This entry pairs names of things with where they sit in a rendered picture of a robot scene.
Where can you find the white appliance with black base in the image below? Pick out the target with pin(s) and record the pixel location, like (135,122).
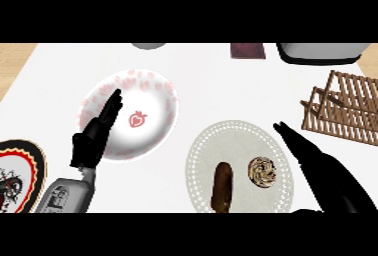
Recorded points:
(319,52)

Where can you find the round white lace placemat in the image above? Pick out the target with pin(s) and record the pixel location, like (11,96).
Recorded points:
(236,146)

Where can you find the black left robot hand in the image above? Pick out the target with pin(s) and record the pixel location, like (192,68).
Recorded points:
(93,140)

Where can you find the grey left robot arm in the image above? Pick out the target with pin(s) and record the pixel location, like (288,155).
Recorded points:
(66,195)

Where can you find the brown eclair pastry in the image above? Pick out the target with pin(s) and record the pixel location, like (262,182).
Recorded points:
(221,188)

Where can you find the white plate with pink hearts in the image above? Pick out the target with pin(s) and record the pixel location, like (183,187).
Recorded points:
(134,115)

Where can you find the chocolate swirl cupcake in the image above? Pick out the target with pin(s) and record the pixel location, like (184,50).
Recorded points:
(261,172)

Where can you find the brown wooden tiered shelf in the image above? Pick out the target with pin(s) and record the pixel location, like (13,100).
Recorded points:
(344,108)

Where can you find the grey round object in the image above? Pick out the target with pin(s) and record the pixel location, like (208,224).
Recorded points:
(147,45)

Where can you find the dark red box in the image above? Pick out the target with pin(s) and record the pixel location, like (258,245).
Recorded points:
(246,50)

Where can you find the black red patterned plate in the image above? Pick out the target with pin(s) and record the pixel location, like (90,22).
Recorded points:
(16,180)

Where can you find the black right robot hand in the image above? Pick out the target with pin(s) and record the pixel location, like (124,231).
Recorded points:
(324,173)

